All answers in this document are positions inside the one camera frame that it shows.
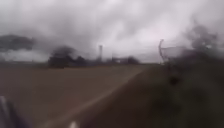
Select dark roadside shoulder strip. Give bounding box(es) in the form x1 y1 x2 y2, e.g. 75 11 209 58
74 64 178 128

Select pale tall pole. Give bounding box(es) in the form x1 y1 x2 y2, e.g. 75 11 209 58
97 44 104 63

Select bent pole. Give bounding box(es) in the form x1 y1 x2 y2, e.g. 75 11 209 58
157 38 166 63

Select grey-brown asphalt road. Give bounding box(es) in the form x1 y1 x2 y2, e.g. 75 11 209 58
0 63 151 128

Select robot's own part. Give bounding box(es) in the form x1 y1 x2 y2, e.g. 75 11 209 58
68 121 80 128

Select green grass verge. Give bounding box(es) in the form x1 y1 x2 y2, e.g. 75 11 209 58
156 49 224 128

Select bare dark tree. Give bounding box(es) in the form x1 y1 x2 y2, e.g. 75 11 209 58
183 23 221 54

